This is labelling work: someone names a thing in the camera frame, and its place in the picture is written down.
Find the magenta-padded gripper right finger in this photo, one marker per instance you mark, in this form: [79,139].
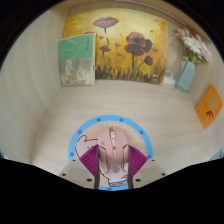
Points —
[148,172]

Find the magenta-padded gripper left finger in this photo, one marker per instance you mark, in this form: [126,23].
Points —
[76,173]

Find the orange book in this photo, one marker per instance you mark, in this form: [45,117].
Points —
[209,108]

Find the yellow poppy flower painting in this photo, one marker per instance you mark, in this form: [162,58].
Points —
[126,40]

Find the pink computer mouse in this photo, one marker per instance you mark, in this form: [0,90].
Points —
[112,153]

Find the pink and white flower bouquet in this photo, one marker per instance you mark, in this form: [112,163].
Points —
[196,45]

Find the green and beige book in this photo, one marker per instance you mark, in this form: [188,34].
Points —
[76,60]

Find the teal faceted vase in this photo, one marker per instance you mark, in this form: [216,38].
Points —
[185,77]

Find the round blue-rimmed cartoon mouse pad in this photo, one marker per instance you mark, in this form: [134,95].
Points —
[133,128]

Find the white power strip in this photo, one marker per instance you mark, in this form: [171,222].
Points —
[169,79]

